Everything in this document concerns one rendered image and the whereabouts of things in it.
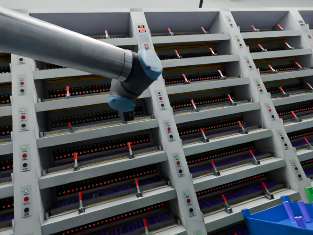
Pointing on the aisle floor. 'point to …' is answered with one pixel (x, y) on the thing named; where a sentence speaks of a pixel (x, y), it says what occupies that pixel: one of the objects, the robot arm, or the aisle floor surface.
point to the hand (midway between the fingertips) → (125, 116)
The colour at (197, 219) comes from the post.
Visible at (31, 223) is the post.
